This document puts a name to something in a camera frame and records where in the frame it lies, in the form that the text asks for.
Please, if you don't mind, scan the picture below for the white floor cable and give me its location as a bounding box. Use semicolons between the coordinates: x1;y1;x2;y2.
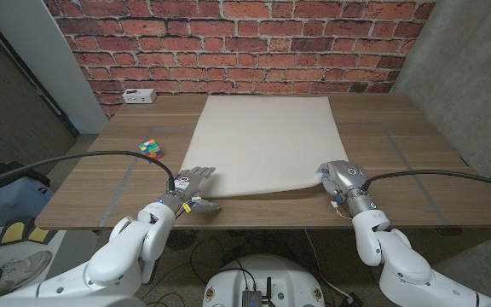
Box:
303;229;353;302

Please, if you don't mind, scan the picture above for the yellow and black pad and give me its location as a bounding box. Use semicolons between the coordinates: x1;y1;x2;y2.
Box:
0;216;53;246

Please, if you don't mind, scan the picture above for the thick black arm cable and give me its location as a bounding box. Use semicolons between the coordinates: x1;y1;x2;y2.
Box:
360;169;491;193
0;150;176;193

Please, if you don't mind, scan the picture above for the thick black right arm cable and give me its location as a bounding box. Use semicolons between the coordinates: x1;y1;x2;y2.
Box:
360;169;491;193

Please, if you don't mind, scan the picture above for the black round fan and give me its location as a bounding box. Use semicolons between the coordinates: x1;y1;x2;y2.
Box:
163;229;198;252

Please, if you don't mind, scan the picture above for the white metal table leg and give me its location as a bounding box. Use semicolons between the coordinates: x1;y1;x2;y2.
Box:
358;229;387;286
141;229;165;286

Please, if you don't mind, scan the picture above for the small grey electronics box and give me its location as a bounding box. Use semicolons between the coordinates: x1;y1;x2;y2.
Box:
240;289;263;307

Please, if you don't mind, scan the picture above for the red brick print backdrop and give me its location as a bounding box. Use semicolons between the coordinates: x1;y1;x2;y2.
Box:
43;0;438;119

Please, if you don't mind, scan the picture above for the blue storage bin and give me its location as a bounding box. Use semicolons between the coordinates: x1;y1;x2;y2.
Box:
0;177;55;234

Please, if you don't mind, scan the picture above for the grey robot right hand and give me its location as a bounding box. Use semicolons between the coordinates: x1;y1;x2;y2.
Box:
316;159;378;217

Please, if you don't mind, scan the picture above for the cream memory foam sheet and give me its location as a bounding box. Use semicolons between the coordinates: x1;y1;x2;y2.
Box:
180;95;350;200

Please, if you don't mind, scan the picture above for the white robot torso base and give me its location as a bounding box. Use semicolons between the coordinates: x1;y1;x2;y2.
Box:
202;254;326;307

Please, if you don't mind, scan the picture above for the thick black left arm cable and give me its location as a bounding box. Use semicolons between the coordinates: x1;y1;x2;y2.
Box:
0;150;176;193

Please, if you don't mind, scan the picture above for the white sneaker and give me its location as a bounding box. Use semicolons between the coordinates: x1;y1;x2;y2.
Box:
0;250;54;296

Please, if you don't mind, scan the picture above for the white wall panel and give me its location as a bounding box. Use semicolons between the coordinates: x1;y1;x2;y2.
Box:
0;0;110;136

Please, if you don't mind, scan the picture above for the black cloth bag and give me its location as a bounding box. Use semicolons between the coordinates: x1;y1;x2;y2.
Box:
0;160;51;201

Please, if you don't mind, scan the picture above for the white power strip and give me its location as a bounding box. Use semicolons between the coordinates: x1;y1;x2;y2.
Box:
121;88;158;105

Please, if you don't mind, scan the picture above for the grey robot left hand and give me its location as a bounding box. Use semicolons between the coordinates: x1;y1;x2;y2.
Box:
159;165;222;217

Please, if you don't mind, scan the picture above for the multicoloured Rubik's cube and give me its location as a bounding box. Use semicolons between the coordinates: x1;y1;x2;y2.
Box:
138;138;165;161

